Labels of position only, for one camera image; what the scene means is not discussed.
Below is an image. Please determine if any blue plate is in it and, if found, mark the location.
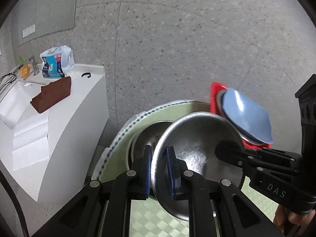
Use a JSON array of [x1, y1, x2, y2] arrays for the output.
[[221, 88, 274, 144]]

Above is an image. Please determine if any small steel bowl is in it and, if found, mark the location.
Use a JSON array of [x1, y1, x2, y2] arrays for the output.
[[151, 112, 244, 221]]

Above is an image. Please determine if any large steel bowl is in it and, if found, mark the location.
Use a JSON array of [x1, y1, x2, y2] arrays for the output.
[[127, 120, 175, 199]]

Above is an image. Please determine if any right hand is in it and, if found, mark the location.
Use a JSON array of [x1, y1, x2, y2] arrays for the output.
[[273, 205, 315, 235]]

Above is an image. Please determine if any green tablecloth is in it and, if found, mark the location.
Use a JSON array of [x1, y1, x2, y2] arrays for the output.
[[91, 99, 282, 237]]

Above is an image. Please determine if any red plastic basin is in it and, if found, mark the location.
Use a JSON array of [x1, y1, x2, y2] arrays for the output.
[[210, 82, 271, 149]]

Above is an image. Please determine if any white sink counter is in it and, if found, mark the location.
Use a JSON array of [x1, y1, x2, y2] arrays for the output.
[[1, 64, 109, 205]]

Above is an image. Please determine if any brown folded cloth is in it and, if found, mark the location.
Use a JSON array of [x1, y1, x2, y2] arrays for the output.
[[30, 76, 71, 113]]

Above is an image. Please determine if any blue white plastic bag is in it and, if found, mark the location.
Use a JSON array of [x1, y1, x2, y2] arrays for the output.
[[40, 45, 75, 79]]

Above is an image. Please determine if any steel faucet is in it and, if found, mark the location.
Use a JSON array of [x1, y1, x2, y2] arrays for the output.
[[12, 55, 40, 76]]

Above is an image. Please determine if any orange small box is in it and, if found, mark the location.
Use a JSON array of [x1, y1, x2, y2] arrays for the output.
[[18, 64, 31, 79]]

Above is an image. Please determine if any black cable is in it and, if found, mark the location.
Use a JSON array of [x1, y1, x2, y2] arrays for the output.
[[0, 71, 19, 102]]

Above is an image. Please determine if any wall mirror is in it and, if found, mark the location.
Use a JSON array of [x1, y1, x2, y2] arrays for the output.
[[11, 0, 77, 46]]

